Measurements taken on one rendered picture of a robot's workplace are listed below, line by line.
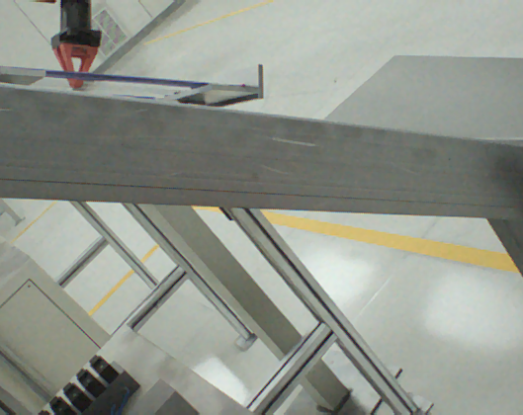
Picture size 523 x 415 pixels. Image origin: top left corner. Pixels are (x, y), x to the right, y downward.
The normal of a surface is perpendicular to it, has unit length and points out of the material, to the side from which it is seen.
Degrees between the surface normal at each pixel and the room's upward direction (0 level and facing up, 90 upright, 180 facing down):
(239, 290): 90
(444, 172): 90
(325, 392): 90
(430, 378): 0
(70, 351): 90
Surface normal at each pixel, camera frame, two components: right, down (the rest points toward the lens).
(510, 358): -0.58, -0.72
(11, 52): 0.48, 0.07
